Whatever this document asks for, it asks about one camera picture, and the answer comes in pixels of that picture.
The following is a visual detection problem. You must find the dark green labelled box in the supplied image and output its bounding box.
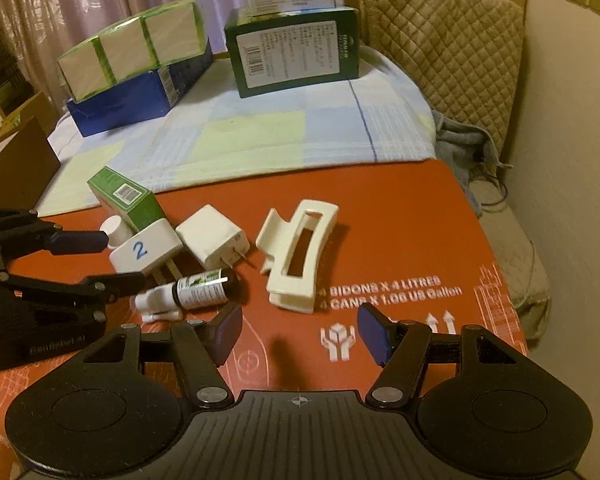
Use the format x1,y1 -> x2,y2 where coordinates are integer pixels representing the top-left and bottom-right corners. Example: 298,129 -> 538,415
224,6 -> 360,98

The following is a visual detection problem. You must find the quilted beige chair cover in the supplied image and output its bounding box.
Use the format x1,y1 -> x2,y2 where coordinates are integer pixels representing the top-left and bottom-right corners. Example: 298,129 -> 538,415
360,0 -> 524,151

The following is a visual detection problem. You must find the brown open shoe box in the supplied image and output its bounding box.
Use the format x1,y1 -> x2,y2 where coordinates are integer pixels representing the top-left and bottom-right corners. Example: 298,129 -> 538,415
0,118 -> 60,209

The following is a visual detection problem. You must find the white hair claw clip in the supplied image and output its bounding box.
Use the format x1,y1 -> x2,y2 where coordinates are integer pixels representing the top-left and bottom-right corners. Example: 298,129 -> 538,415
256,200 -> 339,314

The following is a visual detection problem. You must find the white usb charger plug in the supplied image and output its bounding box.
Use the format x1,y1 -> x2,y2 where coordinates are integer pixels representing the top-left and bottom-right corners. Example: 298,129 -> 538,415
175,205 -> 251,271

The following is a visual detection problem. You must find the small white bottle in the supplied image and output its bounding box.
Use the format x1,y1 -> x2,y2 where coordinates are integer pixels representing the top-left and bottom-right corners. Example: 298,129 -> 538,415
99,214 -> 134,250

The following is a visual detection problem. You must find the white adapter marked 2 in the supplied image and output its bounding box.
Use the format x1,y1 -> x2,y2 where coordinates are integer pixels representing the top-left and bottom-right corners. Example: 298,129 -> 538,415
109,218 -> 184,276

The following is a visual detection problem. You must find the dark spray bottle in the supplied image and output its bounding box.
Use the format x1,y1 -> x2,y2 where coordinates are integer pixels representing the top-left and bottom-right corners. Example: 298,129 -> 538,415
130,269 -> 240,324

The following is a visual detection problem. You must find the plaid pastel cloth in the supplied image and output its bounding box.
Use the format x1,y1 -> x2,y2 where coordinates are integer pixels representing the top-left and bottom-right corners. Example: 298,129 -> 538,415
36,47 -> 436,216

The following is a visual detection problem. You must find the small green medicine box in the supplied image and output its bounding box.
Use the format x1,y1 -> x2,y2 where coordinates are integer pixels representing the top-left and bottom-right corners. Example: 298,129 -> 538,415
87,166 -> 166,232

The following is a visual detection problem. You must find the green wrapped tissue pack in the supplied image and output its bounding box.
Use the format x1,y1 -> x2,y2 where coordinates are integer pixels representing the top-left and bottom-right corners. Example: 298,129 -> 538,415
57,0 -> 208,103

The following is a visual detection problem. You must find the blue flat box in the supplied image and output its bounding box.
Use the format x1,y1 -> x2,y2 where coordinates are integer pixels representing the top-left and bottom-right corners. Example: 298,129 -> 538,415
67,44 -> 213,138

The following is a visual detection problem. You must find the red Motul cardboard sheet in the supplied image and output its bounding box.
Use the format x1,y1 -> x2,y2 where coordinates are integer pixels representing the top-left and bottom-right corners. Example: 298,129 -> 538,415
0,159 -> 526,479

